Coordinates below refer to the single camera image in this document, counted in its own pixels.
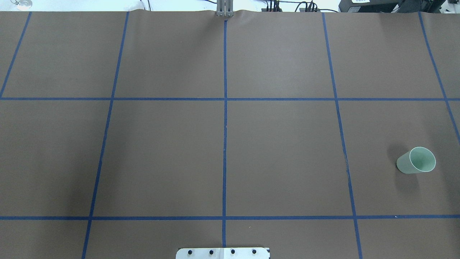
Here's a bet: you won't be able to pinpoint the light green plastic cup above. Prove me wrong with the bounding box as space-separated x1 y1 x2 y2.
396 146 437 174

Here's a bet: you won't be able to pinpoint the black box with label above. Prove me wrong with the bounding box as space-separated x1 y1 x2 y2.
339 0 398 13

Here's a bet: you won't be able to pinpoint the aluminium profile post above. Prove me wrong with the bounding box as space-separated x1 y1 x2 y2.
216 0 234 18

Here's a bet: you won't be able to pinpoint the white pedestal base plate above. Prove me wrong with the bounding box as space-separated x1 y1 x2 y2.
175 247 271 259

